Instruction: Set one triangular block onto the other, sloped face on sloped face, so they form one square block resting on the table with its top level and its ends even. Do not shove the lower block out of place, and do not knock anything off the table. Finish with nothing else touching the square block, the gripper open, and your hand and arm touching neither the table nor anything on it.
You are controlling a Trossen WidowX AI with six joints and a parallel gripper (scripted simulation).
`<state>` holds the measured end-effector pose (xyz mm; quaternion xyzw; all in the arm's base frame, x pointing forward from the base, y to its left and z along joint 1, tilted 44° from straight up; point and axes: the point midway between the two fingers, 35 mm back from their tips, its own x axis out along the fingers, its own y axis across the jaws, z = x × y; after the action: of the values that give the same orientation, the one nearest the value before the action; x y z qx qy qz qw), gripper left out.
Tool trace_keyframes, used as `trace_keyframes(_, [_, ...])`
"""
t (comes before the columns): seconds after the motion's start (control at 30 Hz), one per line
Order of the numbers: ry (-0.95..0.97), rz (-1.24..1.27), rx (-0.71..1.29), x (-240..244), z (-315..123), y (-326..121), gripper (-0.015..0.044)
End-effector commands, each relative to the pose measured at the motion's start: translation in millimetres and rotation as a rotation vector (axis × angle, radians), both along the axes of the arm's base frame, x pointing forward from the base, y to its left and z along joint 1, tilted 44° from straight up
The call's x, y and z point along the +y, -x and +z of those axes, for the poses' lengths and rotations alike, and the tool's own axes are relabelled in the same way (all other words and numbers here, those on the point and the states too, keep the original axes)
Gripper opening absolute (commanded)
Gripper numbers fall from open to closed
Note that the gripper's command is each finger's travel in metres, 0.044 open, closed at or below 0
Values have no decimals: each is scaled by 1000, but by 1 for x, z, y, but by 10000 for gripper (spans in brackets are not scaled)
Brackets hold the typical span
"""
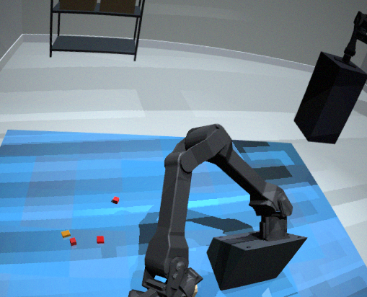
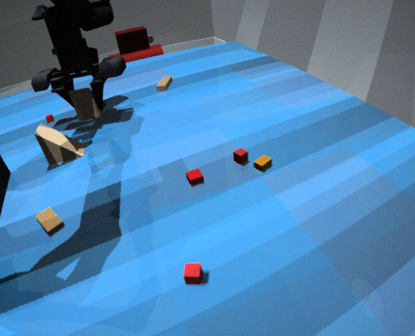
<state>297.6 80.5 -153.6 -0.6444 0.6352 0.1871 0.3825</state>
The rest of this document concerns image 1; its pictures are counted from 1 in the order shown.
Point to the orange block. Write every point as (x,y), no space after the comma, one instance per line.
(65,233)

